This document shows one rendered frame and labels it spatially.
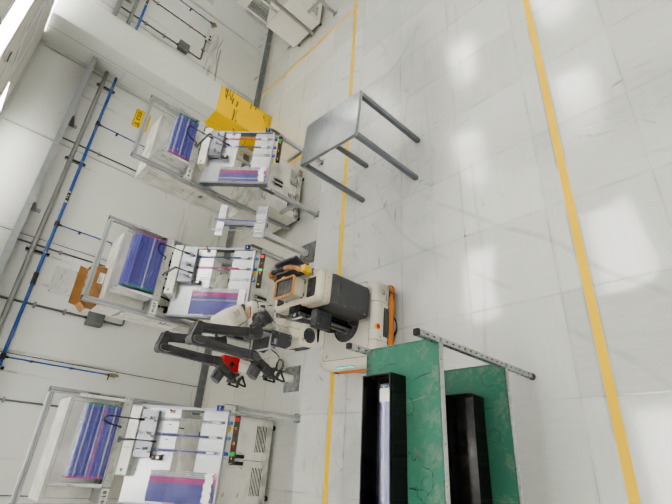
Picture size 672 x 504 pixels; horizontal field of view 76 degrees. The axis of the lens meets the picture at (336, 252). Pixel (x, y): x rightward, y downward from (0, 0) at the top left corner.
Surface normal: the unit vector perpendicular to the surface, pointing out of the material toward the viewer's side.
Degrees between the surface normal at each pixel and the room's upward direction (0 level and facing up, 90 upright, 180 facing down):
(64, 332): 90
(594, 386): 0
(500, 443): 0
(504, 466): 0
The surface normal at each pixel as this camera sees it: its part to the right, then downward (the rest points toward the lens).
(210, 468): 0.00, -0.45
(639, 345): -0.73, -0.35
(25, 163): 0.68, -0.29
